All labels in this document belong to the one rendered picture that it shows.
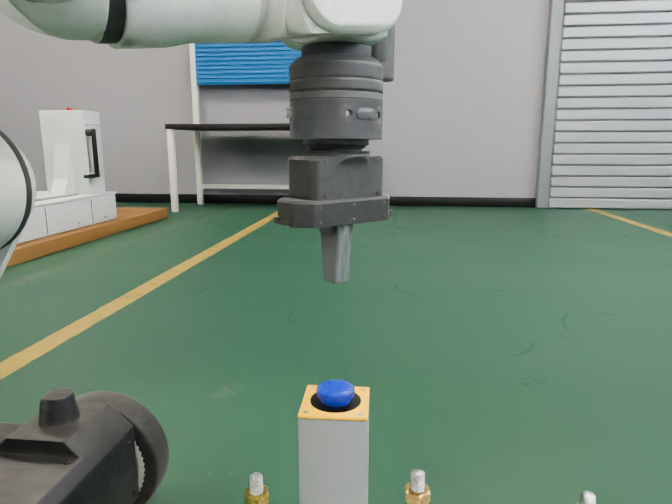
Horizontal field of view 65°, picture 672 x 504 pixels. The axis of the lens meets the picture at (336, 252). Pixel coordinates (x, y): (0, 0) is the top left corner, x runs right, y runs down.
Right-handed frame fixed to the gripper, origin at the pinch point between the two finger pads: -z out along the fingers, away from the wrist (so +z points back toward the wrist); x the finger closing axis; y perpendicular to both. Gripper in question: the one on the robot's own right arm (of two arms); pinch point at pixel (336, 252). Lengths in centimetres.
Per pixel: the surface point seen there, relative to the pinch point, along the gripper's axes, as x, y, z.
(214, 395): 16, 68, -47
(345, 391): 0.1, -1.6, -14.5
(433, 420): 48, 28, -47
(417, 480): -6.6, -18.0, -12.8
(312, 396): -1.6, 2.0, -15.9
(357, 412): 0.1, -3.5, -16.0
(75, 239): 34, 292, -44
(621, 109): 467, 187, 42
